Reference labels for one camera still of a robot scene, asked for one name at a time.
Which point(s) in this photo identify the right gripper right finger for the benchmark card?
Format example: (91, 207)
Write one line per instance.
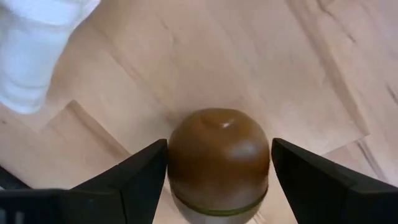
(311, 193)

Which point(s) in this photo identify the white checked dish towel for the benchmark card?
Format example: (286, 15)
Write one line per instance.
(28, 56)

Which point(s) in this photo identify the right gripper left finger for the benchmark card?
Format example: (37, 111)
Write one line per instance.
(140, 180)

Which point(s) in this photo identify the brown kiwi toy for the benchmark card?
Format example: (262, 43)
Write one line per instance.
(217, 155)

